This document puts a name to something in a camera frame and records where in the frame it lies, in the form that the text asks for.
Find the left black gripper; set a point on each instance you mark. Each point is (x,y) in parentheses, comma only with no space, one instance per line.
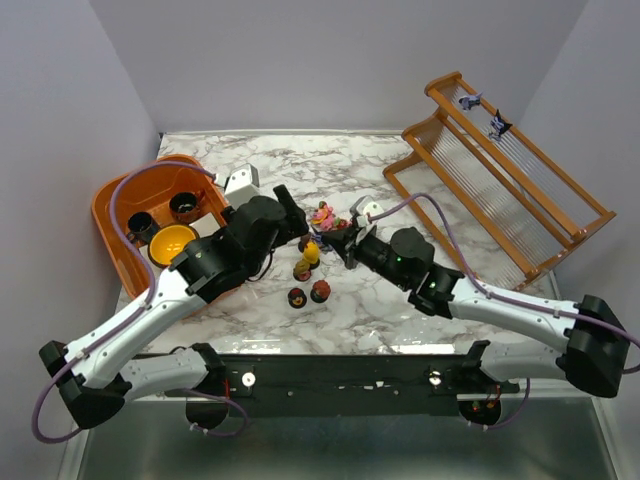
(289,215)

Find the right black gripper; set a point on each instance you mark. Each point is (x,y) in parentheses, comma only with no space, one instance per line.
(353,248)

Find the black bat-eared figurine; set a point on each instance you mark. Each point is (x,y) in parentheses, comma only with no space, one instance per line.
(316,237)

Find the purple small figurine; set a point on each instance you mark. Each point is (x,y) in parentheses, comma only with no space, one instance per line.
(470,101)

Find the black purple bow figurine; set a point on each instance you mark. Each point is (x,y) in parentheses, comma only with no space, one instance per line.
(498,126)

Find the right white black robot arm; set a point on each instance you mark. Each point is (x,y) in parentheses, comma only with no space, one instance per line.
(581,342)

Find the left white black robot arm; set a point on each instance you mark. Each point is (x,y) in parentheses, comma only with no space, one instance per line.
(98,373)

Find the wooden tiered shelf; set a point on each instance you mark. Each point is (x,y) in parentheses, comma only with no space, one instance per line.
(509,191)

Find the pink strawberry tart figurine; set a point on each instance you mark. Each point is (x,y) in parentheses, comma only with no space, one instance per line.
(340,223)

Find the pink bear yellow flower figurine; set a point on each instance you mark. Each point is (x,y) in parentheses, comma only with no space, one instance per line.
(323,218)

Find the yellow helmet figurine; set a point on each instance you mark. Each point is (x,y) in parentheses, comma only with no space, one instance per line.
(311,254)

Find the brown hair bun figurine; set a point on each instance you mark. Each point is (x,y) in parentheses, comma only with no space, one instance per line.
(303,241)

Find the olive hat figurine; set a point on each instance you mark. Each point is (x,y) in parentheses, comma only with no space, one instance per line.
(302,271)

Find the red hair figurine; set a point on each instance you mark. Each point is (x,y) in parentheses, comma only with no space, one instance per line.
(320,291)

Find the black round base figurine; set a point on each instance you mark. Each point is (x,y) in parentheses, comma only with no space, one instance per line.
(296,298)

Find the white paper sheet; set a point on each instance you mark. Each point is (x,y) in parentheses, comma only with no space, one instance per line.
(206,225)

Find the brown mug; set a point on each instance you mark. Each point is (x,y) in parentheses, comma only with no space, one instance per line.
(185,207)

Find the yellow bowl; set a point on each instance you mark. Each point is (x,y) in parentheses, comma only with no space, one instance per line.
(169,242)

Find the black mug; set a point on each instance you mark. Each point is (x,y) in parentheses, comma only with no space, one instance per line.
(142,228)

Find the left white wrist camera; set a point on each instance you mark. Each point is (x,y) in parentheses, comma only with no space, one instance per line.
(243,180)

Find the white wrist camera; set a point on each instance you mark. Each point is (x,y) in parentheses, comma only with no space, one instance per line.
(243,180)
(362,212)

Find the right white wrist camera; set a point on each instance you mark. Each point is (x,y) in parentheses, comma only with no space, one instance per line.
(362,212)

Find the black metal base frame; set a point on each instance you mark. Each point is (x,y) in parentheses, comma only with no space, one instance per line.
(350,385)

